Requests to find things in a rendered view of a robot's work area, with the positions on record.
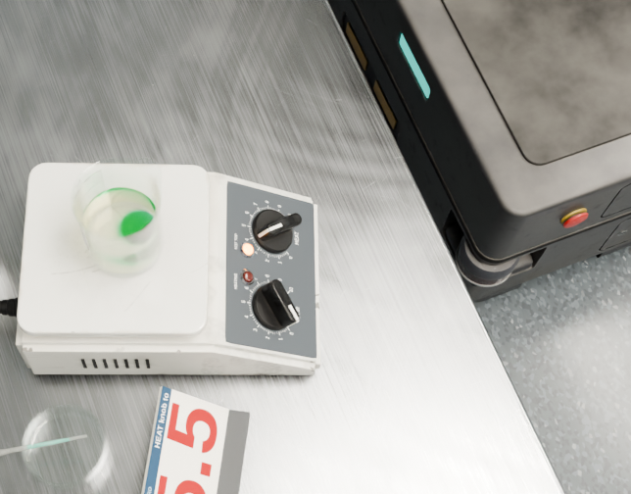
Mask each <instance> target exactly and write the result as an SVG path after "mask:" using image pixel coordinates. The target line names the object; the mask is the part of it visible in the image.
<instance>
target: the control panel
mask: <svg viewBox="0 0 631 494"><path fill-rule="evenodd" d="M266 209H272V210H276V211H277V212H279V213H281V214H282V215H283V216H284V217H286V216H289V215H291V214H294V213H297V214H299V215H300V216H301V218H302V222H301V224H299V225H298V226H296V227H294V228H293V229H292V231H293V240H292V243H291V245H290V247H289V248H288V249H287V250H285V251H284V252H282V253H278V254H274V253H270V252H268V251H266V250H265V249H263V248H262V247H261V246H260V245H259V244H258V242H257V241H256V239H255V237H254V234H253V229H252V224H253V220H254V218H255V216H256V215H257V214H258V213H259V212H261V211H263V210H266ZM245 244H250V245H251V246H252V247H253V253H252V254H251V255H247V254H245V253H244V251H243V246H244V245H245ZM243 272H250V273H251V274H252V275H253V280H252V281H251V282H246V281H245V280H244V278H243ZM274 279H278V280H280V281H281V283H282V285H283V286H284V288H285V290H286V292H287V293H288V295H289V296H290V298H291V300H292V302H293V304H294V306H295V308H296V310H297V311H298V313H299V316H300V318H299V321H298V322H296V323H294V324H292V325H291V326H289V327H285V328H283V329H280V330H270V329H268V328H266V327H264V326H263V325H261V324H260V323H259V321H258V320H257V319H256V317H255V315H254V312H253V307H252V300H253V296H254V294H255V292H256V291H257V290H258V289H259V288H260V287H262V286H264V285H265V284H267V283H269V282H271V281H272V280H274ZM225 342H228V343H231V344H237V345H242V346H248V347H253V348H259V349H264V350H270V351H274V352H280V353H285V354H291V355H296V356H302V357H307V358H316V263H315V216H314V204H312V203H309V202H305V201H302V200H298V199H294V198H290V197H287V196H283V195H279V194H275V193H272V192H268V191H264V190H261V189H258V188H254V187H250V186H246V185H243V184H239V183H235V182H231V181H228V182H227V186H226V271H225Z"/></svg>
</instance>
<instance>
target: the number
mask: <svg viewBox="0 0 631 494"><path fill-rule="evenodd" d="M221 414H222V410H219V409H216V408H213V407H210V406H207V405H204V404H201V403H198V402H196V401H193V400H190V399H187V398H184V397H181V396H178V395H175V394H172V393H171V396H170V407H169V413H168V418H167V424H166V430H165V436H164V442H163V448H162V454H161V459H160V465H159V471H158V476H157V482H156V488H155V494H210V491H211V485H212V478H213V471H214V465H215V458H216V451H217V446H218V433H219V427H220V420H221Z"/></svg>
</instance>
